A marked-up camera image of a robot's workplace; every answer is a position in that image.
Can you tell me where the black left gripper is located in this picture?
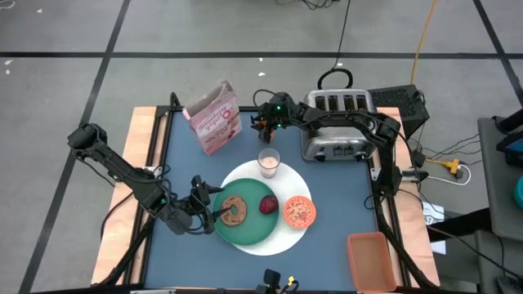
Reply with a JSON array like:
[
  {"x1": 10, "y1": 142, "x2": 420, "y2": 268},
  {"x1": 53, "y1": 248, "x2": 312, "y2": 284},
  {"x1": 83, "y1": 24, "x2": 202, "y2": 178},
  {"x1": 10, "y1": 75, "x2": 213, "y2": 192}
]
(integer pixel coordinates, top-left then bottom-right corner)
[{"x1": 187, "y1": 183, "x2": 235, "y2": 230}]

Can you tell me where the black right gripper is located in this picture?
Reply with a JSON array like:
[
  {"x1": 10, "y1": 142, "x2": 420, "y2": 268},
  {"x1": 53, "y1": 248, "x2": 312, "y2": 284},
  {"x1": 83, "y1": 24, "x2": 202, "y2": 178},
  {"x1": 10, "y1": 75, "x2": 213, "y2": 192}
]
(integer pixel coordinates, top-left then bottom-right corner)
[{"x1": 250, "y1": 92, "x2": 297, "y2": 145}]

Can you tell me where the brown bagel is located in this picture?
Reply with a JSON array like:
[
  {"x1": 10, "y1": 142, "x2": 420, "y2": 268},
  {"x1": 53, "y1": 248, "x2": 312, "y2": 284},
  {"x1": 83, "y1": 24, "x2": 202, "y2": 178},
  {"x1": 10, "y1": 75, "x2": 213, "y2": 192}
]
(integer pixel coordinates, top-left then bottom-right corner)
[{"x1": 220, "y1": 195, "x2": 248, "y2": 227}]

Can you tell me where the pink yogurt cereal box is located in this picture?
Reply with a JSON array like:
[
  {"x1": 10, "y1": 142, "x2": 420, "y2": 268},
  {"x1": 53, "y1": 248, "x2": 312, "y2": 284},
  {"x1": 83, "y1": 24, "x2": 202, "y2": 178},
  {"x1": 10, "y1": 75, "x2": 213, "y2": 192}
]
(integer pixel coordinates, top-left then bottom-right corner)
[{"x1": 182, "y1": 79, "x2": 244, "y2": 157}]

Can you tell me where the red strawberry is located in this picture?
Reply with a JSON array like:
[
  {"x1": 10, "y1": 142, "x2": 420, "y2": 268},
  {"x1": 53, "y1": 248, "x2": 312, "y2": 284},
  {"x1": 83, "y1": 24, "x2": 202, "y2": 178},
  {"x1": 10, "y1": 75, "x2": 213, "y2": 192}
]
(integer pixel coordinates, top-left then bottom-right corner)
[{"x1": 258, "y1": 194, "x2": 280, "y2": 216}]

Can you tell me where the clear glass with white rice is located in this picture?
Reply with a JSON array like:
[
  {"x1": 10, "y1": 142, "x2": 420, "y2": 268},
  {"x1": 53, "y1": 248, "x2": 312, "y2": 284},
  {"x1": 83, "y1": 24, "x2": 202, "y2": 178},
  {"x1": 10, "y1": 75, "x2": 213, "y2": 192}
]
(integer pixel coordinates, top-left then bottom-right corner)
[{"x1": 257, "y1": 146, "x2": 283, "y2": 180}]

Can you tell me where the teal plate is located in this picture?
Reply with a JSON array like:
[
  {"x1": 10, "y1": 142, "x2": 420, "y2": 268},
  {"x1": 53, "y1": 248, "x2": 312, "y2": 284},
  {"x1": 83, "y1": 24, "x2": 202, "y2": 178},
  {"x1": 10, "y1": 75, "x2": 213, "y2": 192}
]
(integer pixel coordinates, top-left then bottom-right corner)
[{"x1": 212, "y1": 177, "x2": 281, "y2": 247}]

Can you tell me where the white woven round placemat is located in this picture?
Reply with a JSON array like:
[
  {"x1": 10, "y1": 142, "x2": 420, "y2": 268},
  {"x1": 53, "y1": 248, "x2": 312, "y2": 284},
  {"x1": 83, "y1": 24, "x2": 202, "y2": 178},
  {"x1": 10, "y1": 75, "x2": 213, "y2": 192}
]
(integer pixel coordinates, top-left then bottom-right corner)
[{"x1": 218, "y1": 158, "x2": 314, "y2": 257}]

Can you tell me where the stainless steel four-slot toaster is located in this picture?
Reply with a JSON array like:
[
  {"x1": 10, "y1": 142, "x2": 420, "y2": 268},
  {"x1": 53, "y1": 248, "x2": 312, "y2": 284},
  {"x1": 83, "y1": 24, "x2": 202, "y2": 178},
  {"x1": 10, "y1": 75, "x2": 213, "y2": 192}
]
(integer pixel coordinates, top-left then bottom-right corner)
[{"x1": 300, "y1": 87, "x2": 378, "y2": 163}]

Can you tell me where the blue white patterned bowl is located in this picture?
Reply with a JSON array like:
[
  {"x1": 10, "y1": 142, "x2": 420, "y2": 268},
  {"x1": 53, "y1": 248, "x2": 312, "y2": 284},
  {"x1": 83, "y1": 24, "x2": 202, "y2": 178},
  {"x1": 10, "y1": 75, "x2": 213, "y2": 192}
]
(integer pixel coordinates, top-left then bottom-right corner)
[{"x1": 282, "y1": 195, "x2": 318, "y2": 229}]

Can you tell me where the black perforated computer box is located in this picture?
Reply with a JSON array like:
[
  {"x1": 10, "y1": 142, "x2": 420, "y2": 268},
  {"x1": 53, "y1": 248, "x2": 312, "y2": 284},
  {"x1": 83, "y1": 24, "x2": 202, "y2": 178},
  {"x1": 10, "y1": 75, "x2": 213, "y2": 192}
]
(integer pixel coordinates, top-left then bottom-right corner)
[{"x1": 367, "y1": 83, "x2": 431, "y2": 140}]

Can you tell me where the orange plastic container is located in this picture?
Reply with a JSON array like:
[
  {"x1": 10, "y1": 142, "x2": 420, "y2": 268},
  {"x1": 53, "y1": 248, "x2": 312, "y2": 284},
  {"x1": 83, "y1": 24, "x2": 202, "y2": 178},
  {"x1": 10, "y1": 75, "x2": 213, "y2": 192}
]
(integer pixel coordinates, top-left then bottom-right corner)
[{"x1": 346, "y1": 231, "x2": 398, "y2": 294}]

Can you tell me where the white paper sheet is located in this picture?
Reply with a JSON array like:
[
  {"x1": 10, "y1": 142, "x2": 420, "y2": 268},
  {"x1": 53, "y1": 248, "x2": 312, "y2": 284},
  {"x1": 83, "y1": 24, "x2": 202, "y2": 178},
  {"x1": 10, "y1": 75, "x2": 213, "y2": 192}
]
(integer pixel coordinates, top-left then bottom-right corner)
[{"x1": 422, "y1": 201, "x2": 447, "y2": 255}]

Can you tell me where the yellow power splitter plug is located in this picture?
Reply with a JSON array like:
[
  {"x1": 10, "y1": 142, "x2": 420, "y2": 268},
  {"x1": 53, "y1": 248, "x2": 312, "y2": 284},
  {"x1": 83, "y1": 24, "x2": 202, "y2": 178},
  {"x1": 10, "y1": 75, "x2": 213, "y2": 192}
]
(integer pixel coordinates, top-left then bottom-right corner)
[{"x1": 424, "y1": 158, "x2": 465, "y2": 179}]

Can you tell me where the grey side desk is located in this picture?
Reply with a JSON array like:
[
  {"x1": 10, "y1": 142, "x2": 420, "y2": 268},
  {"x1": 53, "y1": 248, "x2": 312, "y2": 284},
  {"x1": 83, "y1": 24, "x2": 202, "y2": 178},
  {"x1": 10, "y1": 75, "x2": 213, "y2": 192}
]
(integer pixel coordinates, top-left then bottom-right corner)
[{"x1": 476, "y1": 115, "x2": 523, "y2": 294}]

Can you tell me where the black table-level camera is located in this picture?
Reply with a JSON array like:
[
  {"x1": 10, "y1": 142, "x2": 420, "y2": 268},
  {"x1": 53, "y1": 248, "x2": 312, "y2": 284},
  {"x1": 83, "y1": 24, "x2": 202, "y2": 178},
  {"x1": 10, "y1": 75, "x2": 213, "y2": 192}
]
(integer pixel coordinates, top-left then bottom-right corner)
[{"x1": 254, "y1": 268, "x2": 284, "y2": 294}]

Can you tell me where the black toaster power cord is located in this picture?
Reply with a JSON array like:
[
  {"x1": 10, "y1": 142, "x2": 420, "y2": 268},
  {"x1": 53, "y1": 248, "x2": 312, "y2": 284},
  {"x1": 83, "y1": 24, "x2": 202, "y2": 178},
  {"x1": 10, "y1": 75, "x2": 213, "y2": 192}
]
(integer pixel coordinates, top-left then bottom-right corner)
[{"x1": 316, "y1": 0, "x2": 354, "y2": 91}]

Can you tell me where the black frame strut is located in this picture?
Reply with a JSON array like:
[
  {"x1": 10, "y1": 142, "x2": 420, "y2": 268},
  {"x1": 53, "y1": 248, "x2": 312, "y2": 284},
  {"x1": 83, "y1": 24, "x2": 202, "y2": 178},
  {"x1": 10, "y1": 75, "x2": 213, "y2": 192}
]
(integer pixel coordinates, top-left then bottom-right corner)
[
  {"x1": 99, "y1": 217, "x2": 155, "y2": 287},
  {"x1": 374, "y1": 194, "x2": 439, "y2": 289}
]

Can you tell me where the orange yellow extension cord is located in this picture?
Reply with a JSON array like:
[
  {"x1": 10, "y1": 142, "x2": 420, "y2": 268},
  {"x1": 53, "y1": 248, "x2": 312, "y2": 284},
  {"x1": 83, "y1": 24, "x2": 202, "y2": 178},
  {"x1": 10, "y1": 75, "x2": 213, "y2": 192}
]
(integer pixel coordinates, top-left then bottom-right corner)
[{"x1": 409, "y1": 0, "x2": 440, "y2": 86}]

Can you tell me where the white power cable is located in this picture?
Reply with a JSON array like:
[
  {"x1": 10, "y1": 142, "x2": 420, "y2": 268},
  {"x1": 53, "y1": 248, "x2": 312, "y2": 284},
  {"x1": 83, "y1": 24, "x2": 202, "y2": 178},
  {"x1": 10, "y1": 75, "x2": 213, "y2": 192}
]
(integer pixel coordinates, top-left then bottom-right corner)
[{"x1": 426, "y1": 163, "x2": 472, "y2": 187}]

